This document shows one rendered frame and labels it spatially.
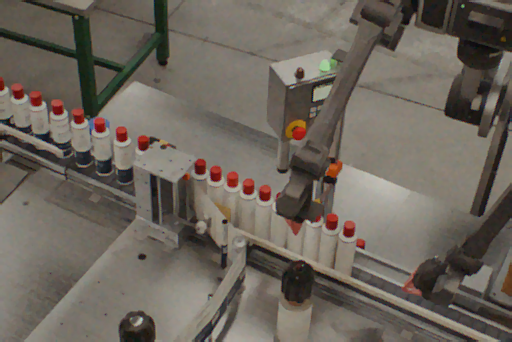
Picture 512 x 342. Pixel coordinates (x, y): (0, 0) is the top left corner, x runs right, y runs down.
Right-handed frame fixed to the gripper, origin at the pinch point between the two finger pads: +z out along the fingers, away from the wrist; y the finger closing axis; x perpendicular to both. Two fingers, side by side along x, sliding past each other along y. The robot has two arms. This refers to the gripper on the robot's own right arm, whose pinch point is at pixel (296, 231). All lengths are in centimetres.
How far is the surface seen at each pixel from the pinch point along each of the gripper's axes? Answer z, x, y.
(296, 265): 2.3, -8.2, 4.2
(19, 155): 34, 17, -103
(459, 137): 112, 200, -2
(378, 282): 31.2, 22.3, 17.4
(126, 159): 20, 20, -64
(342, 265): 24.9, 17.5, 7.6
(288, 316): 16.6, -12.3, 5.1
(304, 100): -22.7, 21.7, -10.3
